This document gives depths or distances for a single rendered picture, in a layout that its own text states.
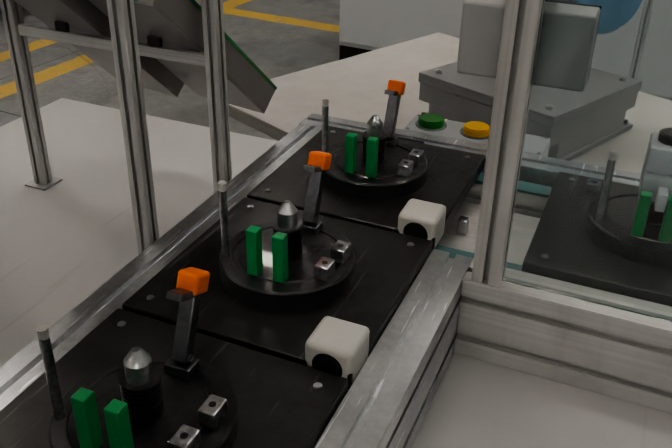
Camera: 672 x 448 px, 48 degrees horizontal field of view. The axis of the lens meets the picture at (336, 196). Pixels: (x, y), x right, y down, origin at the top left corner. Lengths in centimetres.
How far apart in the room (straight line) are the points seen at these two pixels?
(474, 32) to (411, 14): 346
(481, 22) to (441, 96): 66
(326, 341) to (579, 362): 29
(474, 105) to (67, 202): 68
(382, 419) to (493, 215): 25
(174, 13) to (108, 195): 36
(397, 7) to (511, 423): 355
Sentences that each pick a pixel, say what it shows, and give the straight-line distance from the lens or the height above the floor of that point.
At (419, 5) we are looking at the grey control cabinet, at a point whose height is 39.
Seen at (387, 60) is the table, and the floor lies 86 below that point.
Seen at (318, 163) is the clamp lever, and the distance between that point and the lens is 80.
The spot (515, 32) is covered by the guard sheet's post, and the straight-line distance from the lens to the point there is 70.
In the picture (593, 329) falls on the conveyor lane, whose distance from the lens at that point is 82.
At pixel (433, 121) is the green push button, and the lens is 116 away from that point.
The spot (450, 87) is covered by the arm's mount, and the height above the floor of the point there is 95.
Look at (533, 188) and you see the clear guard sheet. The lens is 76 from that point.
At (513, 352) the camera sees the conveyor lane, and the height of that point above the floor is 88.
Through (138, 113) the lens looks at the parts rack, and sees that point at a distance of 85.
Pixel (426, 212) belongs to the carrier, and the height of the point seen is 99.
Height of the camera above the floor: 141
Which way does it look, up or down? 28 degrees down
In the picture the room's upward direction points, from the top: 1 degrees clockwise
